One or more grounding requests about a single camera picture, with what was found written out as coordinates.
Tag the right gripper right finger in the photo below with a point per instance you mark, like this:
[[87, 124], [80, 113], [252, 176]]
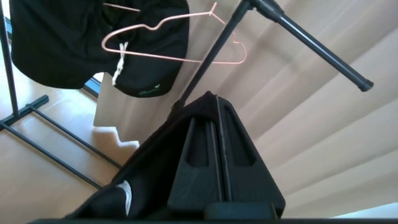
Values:
[[252, 183]]

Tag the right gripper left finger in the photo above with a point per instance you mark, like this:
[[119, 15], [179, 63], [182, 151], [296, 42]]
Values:
[[186, 186]]

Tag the black shirt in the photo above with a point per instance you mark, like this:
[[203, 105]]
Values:
[[149, 174]]

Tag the black shorts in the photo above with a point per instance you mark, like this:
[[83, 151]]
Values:
[[62, 46]]

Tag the black clothes rack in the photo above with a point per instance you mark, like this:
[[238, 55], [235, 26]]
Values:
[[311, 42]]

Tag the beige curtain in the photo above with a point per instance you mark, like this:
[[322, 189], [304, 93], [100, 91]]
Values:
[[311, 140]]

